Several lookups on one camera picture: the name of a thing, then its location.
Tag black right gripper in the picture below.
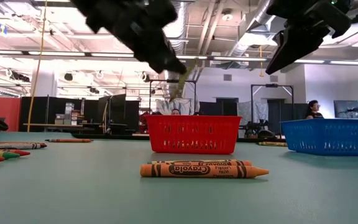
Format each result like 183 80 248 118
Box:
265 0 352 75

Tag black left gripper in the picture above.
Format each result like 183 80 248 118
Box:
71 0 188 75

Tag yellow green crayon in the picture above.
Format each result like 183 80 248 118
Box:
168 58 199 102
257 141 288 147

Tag white patterned cloth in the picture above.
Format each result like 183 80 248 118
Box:
155 98 200 116

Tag round ceiling detector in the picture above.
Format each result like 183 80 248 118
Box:
221 8 233 22

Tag red plastic basket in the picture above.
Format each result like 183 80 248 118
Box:
145 114 243 156

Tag dark computer monitor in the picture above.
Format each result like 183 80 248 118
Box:
333 100 358 119

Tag blue plastic basket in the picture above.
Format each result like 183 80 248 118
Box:
280 118 358 157

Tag stacked storage boxes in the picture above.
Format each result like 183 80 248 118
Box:
54 102 85 126

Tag long ceiling light bar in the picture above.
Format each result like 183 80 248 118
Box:
0 49 358 67

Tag wooden bench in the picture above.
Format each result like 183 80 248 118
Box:
22 123 85 129

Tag green table mat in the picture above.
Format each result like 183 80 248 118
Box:
0 131 358 224

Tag red partition panel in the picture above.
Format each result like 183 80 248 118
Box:
0 96 22 133

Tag silver ventilation duct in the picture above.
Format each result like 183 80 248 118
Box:
162 1 190 98

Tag black stand frame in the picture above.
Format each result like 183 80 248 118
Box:
250 83 295 139

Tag black clamp handle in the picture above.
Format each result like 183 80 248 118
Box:
257 129 277 140

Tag black partition wall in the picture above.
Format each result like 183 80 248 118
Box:
19 93 141 133

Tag yellow cable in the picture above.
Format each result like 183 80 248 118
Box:
26 0 48 133

